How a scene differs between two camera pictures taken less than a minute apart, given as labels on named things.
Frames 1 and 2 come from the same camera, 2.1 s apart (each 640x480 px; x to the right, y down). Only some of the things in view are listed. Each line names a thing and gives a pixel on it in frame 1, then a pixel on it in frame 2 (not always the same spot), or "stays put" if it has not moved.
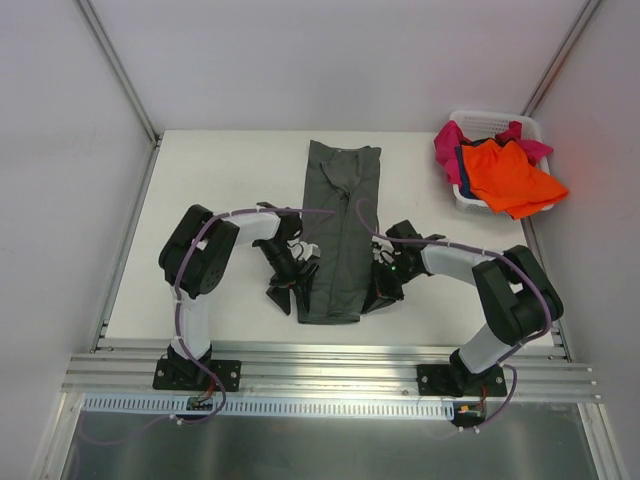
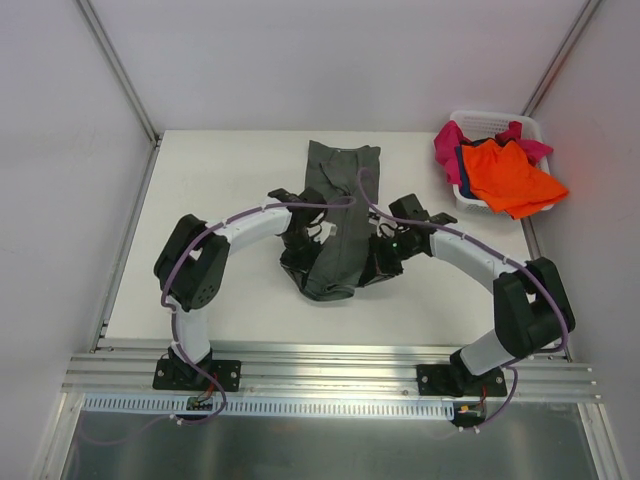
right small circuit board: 469,412 stays put
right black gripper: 382,282 → 381,262
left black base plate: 189,375 stays put
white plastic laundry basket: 476,125 stays put
